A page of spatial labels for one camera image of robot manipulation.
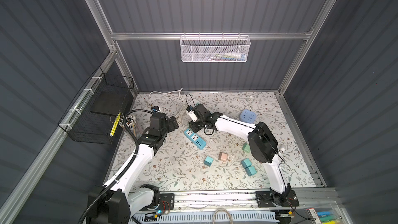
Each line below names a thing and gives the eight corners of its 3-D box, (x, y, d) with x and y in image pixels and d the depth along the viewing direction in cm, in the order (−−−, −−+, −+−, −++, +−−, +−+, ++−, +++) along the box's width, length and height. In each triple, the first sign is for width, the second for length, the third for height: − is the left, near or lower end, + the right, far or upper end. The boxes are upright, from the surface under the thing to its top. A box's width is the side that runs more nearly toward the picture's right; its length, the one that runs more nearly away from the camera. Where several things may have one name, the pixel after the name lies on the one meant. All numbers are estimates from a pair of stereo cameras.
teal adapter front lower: (247, 176, 83) (248, 175, 81) (244, 168, 86) (245, 167, 84) (256, 174, 84) (257, 173, 82) (252, 166, 86) (253, 165, 84)
